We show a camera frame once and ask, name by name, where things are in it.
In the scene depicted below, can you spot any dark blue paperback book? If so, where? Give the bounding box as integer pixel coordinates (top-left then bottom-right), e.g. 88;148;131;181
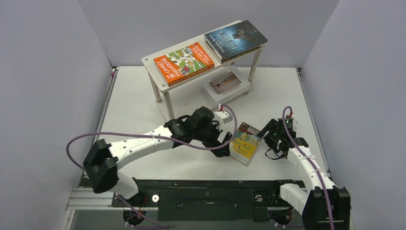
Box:
204;20;268;58

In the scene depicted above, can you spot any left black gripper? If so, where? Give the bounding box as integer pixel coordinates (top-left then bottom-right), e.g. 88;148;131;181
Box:
193;120;231;157

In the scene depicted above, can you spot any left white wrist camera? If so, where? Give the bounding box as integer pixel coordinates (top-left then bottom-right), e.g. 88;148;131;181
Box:
213;110;233;126

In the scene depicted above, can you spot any white two-tier shelf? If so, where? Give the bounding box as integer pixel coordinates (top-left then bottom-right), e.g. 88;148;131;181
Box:
142;20;268;119

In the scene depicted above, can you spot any orange 78-storey treehouse book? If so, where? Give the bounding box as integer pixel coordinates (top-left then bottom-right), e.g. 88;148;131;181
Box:
154;42;214;86

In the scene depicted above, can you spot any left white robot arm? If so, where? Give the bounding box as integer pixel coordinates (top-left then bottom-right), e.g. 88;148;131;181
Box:
83;105;236;206

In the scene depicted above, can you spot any black blue treehouse book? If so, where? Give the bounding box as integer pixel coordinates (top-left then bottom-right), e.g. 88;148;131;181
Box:
205;41;262;64

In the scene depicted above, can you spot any white style magazine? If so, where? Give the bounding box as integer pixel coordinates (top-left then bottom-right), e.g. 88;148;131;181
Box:
201;66;251;104

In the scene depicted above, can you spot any yellow red paperback book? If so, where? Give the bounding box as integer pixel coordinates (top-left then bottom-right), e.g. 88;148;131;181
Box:
230;122;261;166

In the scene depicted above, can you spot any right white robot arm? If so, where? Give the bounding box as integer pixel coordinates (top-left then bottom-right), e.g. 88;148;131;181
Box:
257;117;350;230

